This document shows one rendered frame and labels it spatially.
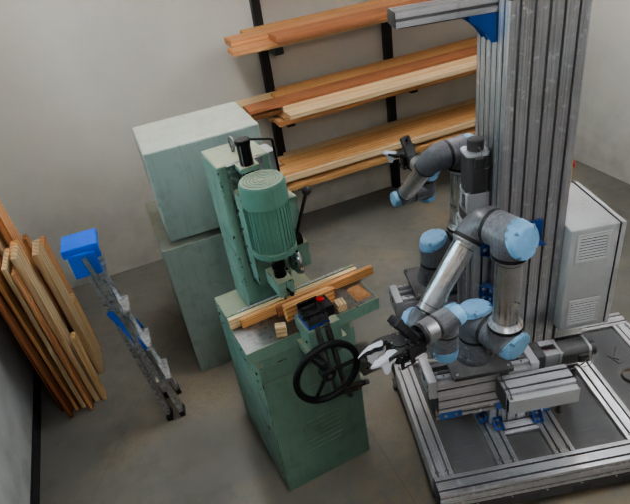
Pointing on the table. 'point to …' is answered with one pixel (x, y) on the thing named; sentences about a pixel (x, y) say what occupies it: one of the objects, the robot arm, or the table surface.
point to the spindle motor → (268, 214)
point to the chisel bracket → (280, 283)
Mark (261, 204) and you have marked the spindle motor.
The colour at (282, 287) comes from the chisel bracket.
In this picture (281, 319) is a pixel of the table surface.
